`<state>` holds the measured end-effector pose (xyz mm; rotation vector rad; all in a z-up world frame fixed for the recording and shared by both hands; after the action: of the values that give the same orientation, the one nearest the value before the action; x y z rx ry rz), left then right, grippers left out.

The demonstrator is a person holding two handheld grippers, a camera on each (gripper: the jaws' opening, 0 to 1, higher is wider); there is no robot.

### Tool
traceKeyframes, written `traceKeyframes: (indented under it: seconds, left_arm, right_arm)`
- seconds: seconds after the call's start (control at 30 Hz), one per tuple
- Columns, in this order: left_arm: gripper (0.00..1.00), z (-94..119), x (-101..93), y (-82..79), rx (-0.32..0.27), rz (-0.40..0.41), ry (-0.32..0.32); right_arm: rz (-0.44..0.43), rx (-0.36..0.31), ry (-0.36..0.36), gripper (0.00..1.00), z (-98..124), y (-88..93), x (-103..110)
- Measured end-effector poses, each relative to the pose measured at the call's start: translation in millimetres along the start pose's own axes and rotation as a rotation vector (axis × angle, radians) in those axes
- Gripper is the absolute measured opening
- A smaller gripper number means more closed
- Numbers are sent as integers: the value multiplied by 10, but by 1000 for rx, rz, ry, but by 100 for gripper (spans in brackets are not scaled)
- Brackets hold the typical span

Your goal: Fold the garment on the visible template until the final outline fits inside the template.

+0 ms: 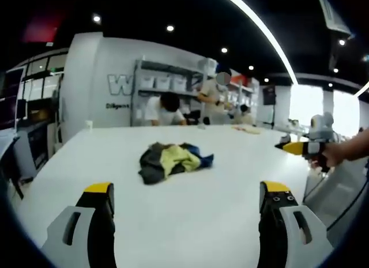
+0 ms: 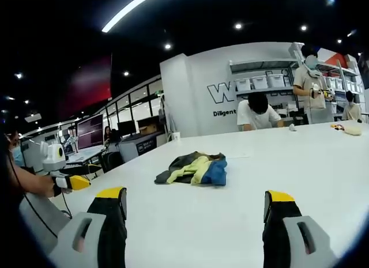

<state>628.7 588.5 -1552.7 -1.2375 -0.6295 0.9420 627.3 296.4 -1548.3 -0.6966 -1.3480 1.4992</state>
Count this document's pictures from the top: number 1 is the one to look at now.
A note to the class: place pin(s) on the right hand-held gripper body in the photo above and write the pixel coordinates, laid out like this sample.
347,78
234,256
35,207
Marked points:
321,126

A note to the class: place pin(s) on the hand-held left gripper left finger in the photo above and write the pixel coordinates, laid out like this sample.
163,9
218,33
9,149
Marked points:
86,222

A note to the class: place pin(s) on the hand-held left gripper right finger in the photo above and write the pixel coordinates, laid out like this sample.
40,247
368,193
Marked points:
288,222

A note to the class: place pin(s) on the multicoloured garment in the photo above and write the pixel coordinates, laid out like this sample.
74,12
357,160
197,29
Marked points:
173,161

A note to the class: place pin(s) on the person's right hand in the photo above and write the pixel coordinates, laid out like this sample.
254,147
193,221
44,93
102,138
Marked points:
335,154

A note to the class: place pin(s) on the beige cloth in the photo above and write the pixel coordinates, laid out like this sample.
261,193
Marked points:
248,129

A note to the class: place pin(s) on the grey equipment cabinet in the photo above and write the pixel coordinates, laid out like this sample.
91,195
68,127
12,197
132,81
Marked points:
37,141

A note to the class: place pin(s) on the white cup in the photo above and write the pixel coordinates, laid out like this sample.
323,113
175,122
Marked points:
89,124

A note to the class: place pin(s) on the long ceiling light strip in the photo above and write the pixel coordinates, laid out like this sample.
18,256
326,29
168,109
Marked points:
268,34

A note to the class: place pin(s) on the large white storage bin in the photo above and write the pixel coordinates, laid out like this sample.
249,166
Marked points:
207,66

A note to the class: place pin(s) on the ceiling air vent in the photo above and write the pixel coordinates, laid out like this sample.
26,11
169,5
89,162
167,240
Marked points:
333,11

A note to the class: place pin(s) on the grey metal shelf rack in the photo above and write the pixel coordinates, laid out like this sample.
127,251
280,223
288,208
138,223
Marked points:
178,75

